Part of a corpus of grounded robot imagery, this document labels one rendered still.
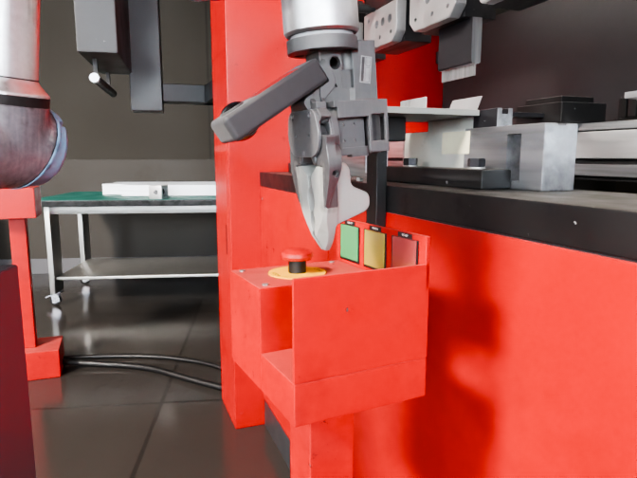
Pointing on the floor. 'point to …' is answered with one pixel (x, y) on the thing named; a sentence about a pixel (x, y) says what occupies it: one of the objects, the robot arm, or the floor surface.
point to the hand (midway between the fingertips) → (318, 239)
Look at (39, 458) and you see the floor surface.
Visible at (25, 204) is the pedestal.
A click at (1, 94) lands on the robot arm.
